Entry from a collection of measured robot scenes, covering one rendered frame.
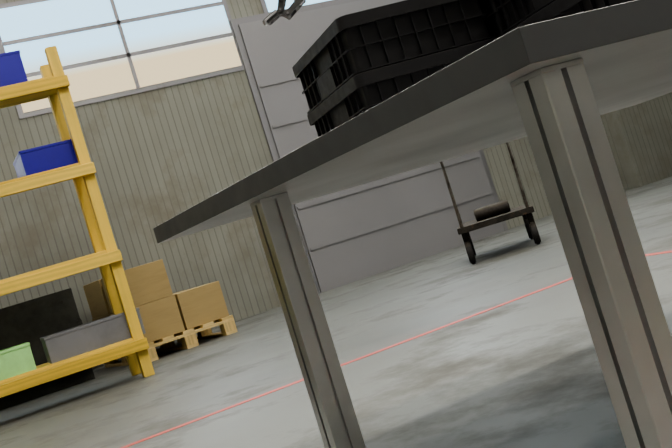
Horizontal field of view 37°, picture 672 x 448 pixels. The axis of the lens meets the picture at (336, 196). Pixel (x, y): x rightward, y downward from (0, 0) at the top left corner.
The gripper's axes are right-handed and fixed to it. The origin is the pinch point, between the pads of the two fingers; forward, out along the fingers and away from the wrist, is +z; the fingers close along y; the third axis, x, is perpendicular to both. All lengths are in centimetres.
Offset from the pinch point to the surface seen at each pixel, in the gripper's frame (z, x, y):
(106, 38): 7, -717, 379
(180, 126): 12, -758, 273
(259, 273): 54, -803, 114
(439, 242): -113, -894, 19
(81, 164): 86, -444, 183
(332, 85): 1.9, 14.4, -29.4
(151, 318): 139, -599, 108
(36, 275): 155, -433, 142
